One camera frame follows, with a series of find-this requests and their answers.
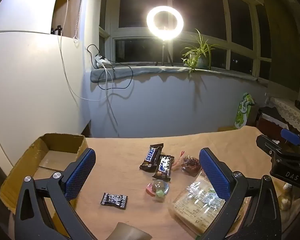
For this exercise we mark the grey window sill cover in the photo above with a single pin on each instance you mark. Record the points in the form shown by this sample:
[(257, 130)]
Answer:
[(120, 73)]

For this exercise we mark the brown chocolate bar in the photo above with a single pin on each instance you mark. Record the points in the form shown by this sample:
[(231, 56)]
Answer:
[(151, 156), (163, 168)]

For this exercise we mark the clear packet of beige slices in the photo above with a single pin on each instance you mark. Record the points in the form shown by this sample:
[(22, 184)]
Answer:
[(195, 205)]

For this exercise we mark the wooden shelf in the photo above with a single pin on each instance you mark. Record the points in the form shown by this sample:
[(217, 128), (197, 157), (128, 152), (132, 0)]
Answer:
[(65, 0)]

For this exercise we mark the white wardrobe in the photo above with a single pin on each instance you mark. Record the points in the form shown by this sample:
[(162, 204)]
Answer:
[(27, 80)]

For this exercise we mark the dark wooden furniture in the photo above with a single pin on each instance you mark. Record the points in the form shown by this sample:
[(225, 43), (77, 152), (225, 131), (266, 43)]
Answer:
[(267, 125)]

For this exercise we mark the cardboard box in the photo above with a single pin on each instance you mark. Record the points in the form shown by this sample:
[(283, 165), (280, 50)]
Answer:
[(55, 142)]

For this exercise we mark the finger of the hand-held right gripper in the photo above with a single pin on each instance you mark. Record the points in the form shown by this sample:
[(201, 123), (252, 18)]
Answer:
[(267, 146), (291, 136)]

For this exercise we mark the pale beige object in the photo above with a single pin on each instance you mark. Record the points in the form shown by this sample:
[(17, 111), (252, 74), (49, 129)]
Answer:
[(286, 197)]

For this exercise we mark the lace cloth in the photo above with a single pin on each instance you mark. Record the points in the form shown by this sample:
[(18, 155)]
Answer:
[(292, 112)]

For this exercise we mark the potted spider plant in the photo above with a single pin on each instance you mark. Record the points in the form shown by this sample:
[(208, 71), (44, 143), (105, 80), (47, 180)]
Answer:
[(200, 60)]

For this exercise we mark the white window frame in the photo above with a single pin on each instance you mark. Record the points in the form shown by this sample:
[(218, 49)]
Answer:
[(112, 32)]

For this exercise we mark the black tripod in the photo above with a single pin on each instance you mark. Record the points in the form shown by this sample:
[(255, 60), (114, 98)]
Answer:
[(163, 52)]

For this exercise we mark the tan paper piece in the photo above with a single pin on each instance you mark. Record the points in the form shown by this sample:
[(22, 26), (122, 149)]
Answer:
[(130, 232)]

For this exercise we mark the clear packet of red-brown snack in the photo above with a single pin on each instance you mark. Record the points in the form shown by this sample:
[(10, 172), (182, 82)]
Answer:
[(190, 166)]

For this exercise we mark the small black item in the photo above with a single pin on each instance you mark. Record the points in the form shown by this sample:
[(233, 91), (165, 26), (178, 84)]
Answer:
[(58, 30)]

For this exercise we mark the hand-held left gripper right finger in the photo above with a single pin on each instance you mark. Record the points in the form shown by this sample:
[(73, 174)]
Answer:
[(215, 175)]

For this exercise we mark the white power strip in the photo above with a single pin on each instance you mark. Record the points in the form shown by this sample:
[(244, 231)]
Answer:
[(100, 60)]

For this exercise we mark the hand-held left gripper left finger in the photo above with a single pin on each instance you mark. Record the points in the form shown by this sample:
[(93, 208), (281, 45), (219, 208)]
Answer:
[(80, 175)]

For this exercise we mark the black patterned candy packet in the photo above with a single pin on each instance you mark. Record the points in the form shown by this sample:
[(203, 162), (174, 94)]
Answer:
[(114, 200)]

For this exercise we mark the clear bag of colourful candies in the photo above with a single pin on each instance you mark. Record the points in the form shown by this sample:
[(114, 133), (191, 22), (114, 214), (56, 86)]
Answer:
[(160, 188)]

